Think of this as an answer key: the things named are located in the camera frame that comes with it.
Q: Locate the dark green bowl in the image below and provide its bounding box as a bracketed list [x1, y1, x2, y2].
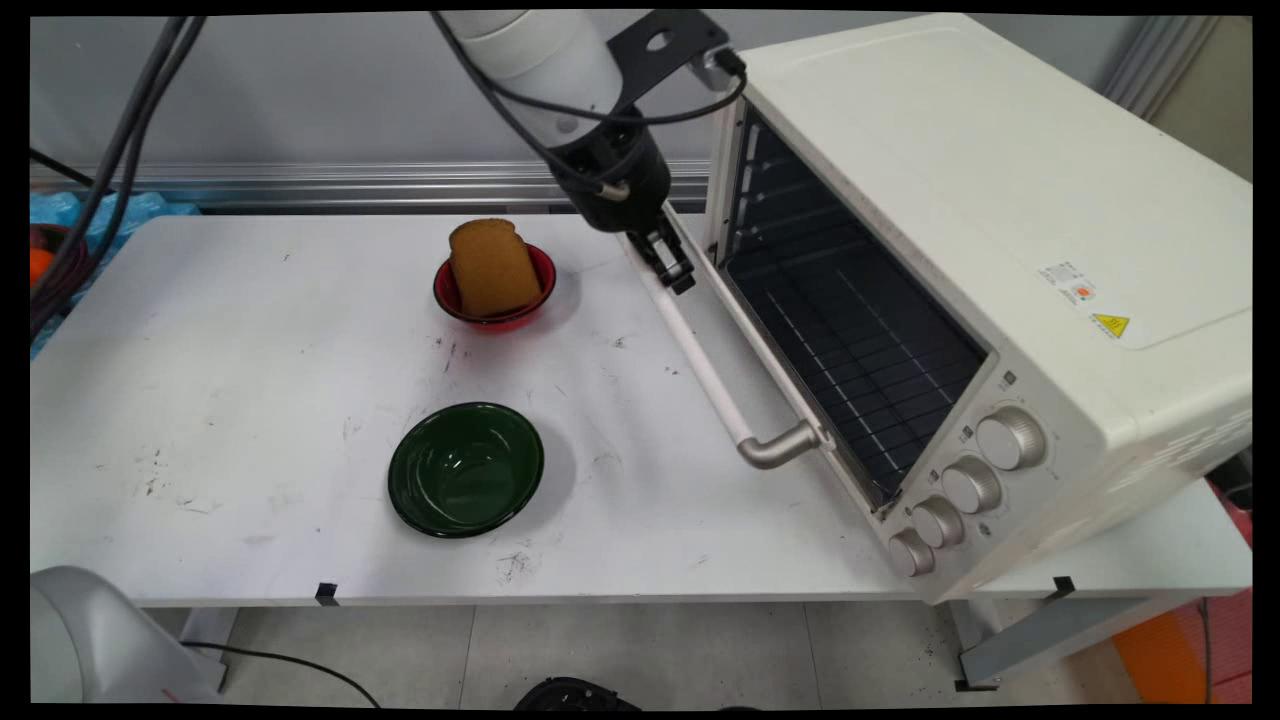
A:
[388, 402, 546, 539]

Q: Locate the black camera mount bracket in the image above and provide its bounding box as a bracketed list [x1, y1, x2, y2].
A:
[605, 10, 733, 111]

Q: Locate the blue plastic sheet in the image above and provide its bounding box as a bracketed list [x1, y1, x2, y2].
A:
[30, 190, 201, 361]

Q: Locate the aluminium profile post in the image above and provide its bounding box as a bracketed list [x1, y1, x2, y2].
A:
[1100, 15, 1216, 121]

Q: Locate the brown bread slice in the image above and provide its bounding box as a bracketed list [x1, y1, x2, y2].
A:
[448, 218, 544, 319]

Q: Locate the red bowl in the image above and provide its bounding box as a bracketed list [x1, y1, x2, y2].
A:
[433, 243, 558, 334]

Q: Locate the aluminium rail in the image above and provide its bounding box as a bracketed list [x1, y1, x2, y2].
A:
[30, 160, 711, 213]

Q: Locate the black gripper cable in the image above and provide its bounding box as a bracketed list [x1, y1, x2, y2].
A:
[430, 12, 633, 201]

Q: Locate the grey thick cable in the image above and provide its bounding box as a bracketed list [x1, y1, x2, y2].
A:
[30, 15, 193, 311]

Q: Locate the grey table leg frame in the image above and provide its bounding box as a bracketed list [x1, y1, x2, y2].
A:
[950, 590, 1206, 693]

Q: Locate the black floor cable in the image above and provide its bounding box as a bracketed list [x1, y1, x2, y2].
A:
[180, 640, 381, 709]

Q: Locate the white toaster oven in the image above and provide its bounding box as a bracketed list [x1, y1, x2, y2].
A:
[705, 12, 1253, 606]

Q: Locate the oven wire rack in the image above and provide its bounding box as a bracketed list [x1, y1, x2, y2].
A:
[722, 225, 991, 501]

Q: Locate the black thick cable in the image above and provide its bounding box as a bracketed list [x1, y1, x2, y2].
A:
[30, 15, 208, 341]

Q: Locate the thin black cable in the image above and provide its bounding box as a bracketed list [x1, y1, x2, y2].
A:
[30, 148, 101, 193]

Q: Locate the large silver oven knob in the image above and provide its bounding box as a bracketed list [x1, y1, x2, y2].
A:
[975, 405, 1048, 471]

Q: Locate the orange red floor mat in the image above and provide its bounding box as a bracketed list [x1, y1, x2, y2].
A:
[1112, 590, 1253, 704]

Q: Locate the black object on floor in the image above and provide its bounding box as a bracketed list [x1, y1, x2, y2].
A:
[515, 677, 641, 713]

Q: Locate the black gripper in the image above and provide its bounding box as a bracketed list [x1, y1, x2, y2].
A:
[548, 110, 697, 296]

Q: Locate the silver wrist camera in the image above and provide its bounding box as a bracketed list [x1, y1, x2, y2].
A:
[700, 42, 749, 93]

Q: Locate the white oven door with handle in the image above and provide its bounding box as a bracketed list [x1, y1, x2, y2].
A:
[622, 200, 896, 516]

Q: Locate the black camera cable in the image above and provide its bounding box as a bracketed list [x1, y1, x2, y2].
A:
[438, 12, 749, 129]

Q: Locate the white label sticker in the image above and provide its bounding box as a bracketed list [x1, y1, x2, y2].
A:
[1035, 258, 1101, 311]

